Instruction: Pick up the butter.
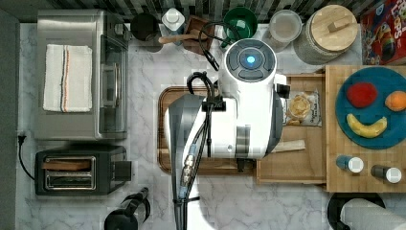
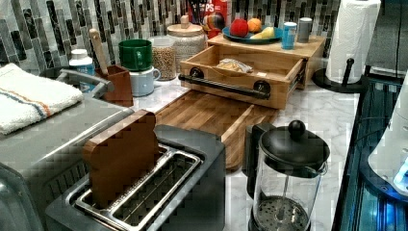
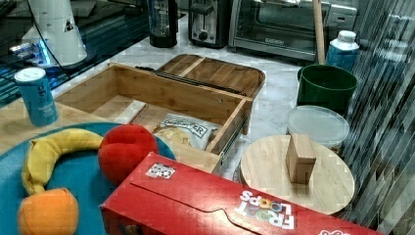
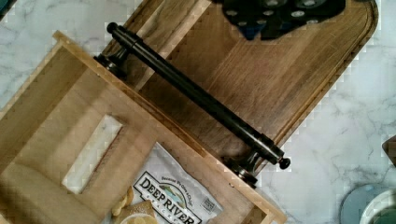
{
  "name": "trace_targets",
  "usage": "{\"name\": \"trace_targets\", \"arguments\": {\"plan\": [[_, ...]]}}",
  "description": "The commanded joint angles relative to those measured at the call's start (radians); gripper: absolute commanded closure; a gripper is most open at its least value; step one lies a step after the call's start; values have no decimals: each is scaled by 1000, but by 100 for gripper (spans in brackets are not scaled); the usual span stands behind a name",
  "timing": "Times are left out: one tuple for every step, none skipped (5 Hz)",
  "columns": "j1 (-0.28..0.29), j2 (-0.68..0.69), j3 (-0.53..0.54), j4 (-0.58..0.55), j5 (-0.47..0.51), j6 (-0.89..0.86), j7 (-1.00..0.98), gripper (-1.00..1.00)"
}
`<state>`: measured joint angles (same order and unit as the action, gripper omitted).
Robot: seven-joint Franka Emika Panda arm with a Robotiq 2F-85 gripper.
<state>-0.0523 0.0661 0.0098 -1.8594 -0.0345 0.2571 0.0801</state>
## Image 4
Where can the open wooden drawer box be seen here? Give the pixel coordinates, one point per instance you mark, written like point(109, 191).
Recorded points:
point(51, 117)

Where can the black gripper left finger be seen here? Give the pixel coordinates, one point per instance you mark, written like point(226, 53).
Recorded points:
point(249, 25)

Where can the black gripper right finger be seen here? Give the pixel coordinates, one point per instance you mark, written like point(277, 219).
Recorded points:
point(276, 26)

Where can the Deep River snack bag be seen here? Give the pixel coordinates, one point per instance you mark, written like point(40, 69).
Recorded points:
point(176, 196)

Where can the wooden cutting board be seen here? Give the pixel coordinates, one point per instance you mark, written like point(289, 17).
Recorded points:
point(270, 84)

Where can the black drawer handle bar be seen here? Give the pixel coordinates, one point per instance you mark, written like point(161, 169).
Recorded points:
point(262, 148)

